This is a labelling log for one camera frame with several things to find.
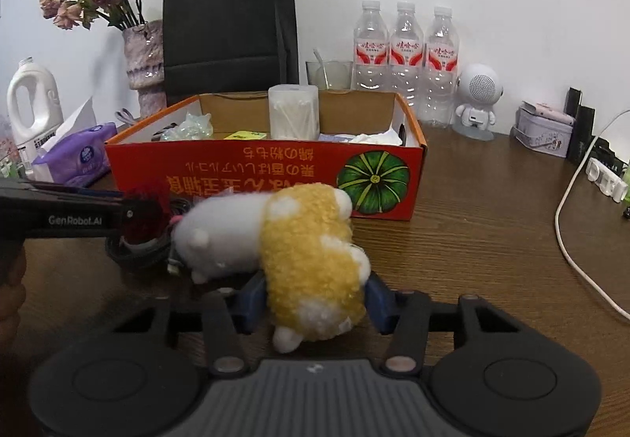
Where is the black tall box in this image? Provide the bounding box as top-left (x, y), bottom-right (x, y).
top-left (566, 105), bottom-right (595, 165)

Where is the purple mottled vase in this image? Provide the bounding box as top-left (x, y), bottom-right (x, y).
top-left (122, 20), bottom-right (165, 119)

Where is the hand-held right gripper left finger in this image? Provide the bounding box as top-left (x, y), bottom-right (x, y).
top-left (111, 272), bottom-right (269, 378)

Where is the yellow and white plush toy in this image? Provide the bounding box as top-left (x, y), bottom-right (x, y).
top-left (170, 183), bottom-right (372, 354)

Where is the person's left hand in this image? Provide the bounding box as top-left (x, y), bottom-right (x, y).
top-left (0, 243), bottom-right (28, 369)

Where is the dark braided cable coil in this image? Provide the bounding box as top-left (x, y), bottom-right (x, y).
top-left (106, 201), bottom-right (198, 270)

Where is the printed tin box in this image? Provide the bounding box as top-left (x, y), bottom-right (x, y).
top-left (510, 109), bottom-right (574, 158)

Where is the black paper bag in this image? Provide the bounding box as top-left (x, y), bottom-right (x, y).
top-left (162, 0), bottom-right (299, 107)

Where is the orange cardboard box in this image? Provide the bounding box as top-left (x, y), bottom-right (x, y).
top-left (104, 91), bottom-right (428, 221)

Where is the white cable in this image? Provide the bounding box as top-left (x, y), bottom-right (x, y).
top-left (554, 109), bottom-right (630, 322)

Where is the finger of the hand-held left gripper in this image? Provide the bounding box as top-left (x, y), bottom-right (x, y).
top-left (22, 178), bottom-right (136, 231)

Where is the white detergent bottle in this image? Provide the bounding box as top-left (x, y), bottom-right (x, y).
top-left (7, 57), bottom-right (65, 155)

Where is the white tissue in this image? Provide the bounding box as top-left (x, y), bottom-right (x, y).
top-left (347, 129), bottom-right (402, 145)

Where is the white power strip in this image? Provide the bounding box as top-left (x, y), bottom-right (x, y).
top-left (587, 156), bottom-right (630, 204)

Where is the white robot speaker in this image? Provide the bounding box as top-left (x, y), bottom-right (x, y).
top-left (452, 63), bottom-right (504, 141)

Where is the clear cotton swab container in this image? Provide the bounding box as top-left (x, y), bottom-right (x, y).
top-left (267, 83), bottom-right (321, 141)

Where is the clear stirrer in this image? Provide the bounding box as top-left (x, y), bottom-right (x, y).
top-left (313, 48), bottom-right (332, 88)

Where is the purple tissue pack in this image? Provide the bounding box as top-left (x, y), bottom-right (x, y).
top-left (32, 96), bottom-right (118, 188)

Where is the glass cup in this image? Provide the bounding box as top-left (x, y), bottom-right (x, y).
top-left (306, 59), bottom-right (354, 91)

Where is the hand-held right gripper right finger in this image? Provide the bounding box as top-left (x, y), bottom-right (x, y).
top-left (364, 272), bottom-right (523, 376)

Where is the clear water bottle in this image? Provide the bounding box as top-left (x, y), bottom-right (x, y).
top-left (423, 6), bottom-right (461, 128)
top-left (389, 1), bottom-right (425, 115)
top-left (353, 0), bottom-right (392, 92)

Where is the pink flat device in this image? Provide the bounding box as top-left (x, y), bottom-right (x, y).
top-left (522, 100), bottom-right (576, 125)

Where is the clear plastic bag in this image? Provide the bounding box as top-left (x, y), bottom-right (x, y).
top-left (160, 112), bottom-right (215, 141)

